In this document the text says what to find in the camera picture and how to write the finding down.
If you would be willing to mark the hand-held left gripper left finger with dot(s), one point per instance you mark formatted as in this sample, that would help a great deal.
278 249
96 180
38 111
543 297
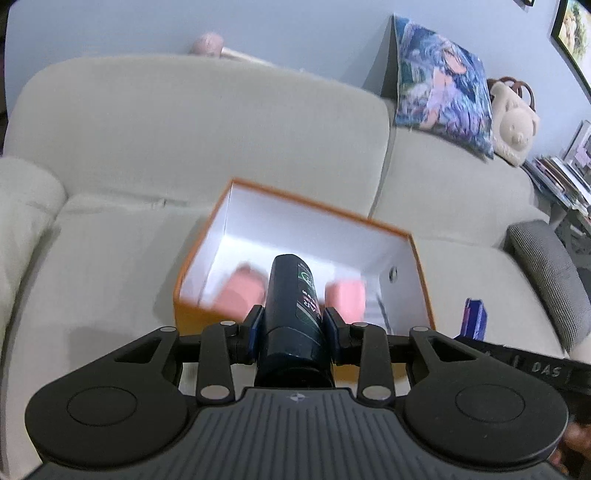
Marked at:
251 330

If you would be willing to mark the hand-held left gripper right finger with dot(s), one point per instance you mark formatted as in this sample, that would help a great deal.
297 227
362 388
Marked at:
333 332

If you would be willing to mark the pink bottle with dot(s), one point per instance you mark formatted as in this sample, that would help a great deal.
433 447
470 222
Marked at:
238 295

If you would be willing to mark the dark shampoo bottle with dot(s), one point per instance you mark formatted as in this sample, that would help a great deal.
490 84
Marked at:
288 323

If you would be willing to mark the blue box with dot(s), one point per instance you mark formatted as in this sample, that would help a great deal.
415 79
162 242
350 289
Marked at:
475 318

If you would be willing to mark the orange cardboard box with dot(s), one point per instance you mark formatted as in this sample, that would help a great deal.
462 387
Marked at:
295 221

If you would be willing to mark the person's right hand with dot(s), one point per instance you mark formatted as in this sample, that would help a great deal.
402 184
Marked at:
579 443

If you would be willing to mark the grey checked cushion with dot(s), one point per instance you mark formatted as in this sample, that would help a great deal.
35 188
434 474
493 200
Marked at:
547 277

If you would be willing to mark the stack of books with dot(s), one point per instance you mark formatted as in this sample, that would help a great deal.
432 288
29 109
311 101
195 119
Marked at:
558 180

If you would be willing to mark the beige fabric sofa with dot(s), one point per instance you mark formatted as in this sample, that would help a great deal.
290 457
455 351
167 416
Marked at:
184 129

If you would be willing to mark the cream bear plush bag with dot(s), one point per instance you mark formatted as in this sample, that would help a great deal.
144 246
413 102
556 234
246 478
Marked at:
512 124

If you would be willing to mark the printed figure pillow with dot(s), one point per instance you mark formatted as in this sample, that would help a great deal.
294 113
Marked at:
443 83

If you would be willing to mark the standing photo frame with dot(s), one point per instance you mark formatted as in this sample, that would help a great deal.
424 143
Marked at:
579 145

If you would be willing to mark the framed wall picture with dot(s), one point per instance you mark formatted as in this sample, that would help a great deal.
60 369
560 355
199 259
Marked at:
575 32

